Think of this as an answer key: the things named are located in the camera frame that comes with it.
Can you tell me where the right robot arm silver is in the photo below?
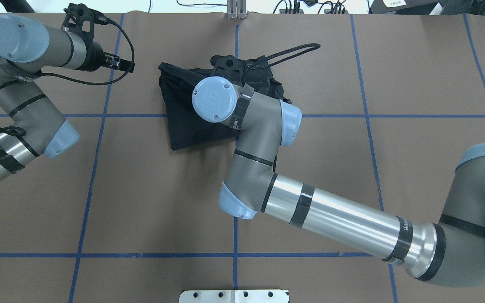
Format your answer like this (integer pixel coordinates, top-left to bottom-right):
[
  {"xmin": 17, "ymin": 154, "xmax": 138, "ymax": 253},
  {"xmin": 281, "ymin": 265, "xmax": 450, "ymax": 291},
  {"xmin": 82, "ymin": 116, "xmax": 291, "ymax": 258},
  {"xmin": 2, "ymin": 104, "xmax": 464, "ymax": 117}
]
[{"xmin": 181, "ymin": 52, "xmax": 485, "ymax": 303}]

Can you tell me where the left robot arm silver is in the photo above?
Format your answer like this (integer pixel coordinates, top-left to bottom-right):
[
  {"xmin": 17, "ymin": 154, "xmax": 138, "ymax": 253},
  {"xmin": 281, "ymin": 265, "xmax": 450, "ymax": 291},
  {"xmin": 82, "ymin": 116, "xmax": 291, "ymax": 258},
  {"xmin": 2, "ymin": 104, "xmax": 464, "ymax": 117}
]
[{"xmin": 0, "ymin": 3, "xmax": 135, "ymax": 181}]

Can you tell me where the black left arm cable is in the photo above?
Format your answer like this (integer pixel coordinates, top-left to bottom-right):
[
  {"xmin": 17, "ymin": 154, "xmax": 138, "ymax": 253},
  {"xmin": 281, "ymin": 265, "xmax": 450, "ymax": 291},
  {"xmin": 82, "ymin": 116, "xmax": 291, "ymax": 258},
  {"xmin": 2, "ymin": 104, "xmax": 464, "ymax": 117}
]
[{"xmin": 0, "ymin": 19, "xmax": 136, "ymax": 137}]

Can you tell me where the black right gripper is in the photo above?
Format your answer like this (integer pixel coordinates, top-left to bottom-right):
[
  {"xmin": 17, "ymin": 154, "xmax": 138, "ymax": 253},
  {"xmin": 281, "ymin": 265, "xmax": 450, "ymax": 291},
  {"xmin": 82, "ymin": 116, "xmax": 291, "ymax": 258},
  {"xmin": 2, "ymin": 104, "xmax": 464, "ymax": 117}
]
[{"xmin": 210, "ymin": 55, "xmax": 245, "ymax": 86}]

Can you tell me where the black graphic t-shirt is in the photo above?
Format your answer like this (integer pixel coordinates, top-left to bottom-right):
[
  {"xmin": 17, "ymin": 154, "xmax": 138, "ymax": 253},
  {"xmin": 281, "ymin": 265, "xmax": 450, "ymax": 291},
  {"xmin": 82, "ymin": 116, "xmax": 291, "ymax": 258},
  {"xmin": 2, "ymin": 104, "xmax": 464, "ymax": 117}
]
[{"xmin": 158, "ymin": 56, "xmax": 291, "ymax": 150}]

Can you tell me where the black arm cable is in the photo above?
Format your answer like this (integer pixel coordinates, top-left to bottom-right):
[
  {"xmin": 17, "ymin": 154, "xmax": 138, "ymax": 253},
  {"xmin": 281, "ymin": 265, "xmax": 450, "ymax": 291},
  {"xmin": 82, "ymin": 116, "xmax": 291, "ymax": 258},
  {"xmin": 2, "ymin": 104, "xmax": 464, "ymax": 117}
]
[
  {"xmin": 242, "ymin": 43, "xmax": 321, "ymax": 72},
  {"xmin": 0, "ymin": 19, "xmax": 136, "ymax": 137}
]

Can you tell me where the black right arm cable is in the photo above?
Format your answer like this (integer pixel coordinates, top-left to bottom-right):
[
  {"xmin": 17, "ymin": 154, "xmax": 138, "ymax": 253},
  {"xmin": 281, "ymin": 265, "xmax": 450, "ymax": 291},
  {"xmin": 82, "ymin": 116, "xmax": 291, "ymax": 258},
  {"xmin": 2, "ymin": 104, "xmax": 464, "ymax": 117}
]
[{"xmin": 242, "ymin": 43, "xmax": 321, "ymax": 72}]

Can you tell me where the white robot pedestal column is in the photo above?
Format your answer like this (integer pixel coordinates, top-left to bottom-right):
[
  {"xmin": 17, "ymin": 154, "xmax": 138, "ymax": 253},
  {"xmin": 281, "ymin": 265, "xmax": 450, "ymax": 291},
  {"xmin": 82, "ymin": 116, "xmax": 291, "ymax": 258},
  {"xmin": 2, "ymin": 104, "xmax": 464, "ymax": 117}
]
[{"xmin": 179, "ymin": 289, "xmax": 290, "ymax": 303}]

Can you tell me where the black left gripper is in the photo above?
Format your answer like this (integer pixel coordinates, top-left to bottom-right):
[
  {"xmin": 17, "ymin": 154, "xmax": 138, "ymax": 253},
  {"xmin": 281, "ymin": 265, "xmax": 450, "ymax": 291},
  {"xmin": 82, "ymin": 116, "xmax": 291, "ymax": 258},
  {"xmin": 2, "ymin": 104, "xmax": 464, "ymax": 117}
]
[{"xmin": 62, "ymin": 3, "xmax": 135, "ymax": 73}]

